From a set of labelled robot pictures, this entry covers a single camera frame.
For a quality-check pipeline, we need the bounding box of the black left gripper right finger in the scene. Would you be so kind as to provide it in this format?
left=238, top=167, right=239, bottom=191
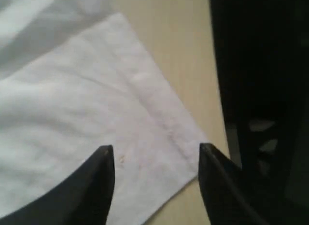
left=198, top=143, right=269, bottom=225

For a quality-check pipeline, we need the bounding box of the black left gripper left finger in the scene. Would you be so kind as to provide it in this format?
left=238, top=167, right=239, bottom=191
left=0, top=145, right=114, bottom=225

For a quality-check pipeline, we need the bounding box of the white t-shirt red logo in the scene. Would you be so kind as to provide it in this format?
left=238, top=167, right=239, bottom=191
left=0, top=0, right=206, bottom=225

